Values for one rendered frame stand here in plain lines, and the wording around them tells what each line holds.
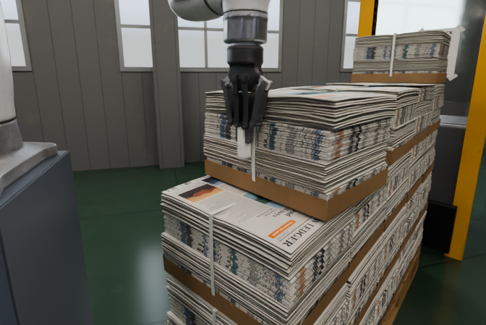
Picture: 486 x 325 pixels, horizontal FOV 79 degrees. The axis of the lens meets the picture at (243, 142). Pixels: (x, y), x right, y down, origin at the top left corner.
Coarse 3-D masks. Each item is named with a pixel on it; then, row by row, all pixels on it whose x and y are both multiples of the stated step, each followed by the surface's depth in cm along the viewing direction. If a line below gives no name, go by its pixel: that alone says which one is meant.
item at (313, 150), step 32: (288, 96) 57; (320, 96) 55; (352, 96) 56; (384, 96) 64; (288, 128) 58; (320, 128) 53; (352, 128) 57; (384, 128) 69; (288, 160) 59; (320, 160) 54; (352, 160) 60; (384, 160) 73; (320, 192) 55
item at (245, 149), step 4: (240, 128) 62; (240, 132) 63; (244, 132) 63; (240, 136) 63; (244, 136) 63; (240, 140) 63; (244, 140) 63; (240, 144) 63; (244, 144) 63; (248, 144) 64; (240, 148) 63; (244, 148) 64; (248, 148) 65; (240, 152) 63; (244, 152) 64; (248, 152) 65; (240, 156) 64; (244, 156) 64; (248, 156) 65
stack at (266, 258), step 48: (192, 192) 70; (240, 192) 71; (384, 192) 91; (192, 240) 66; (240, 240) 56; (288, 240) 50; (336, 240) 62; (384, 240) 98; (240, 288) 57; (288, 288) 50; (384, 288) 109
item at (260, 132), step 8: (264, 112) 63; (264, 120) 63; (256, 128) 65; (264, 128) 64; (256, 136) 65; (264, 136) 63; (256, 144) 66; (264, 144) 64; (256, 152) 65; (248, 160) 67; (256, 160) 66; (248, 168) 68; (256, 168) 66; (256, 176) 67; (264, 176) 65
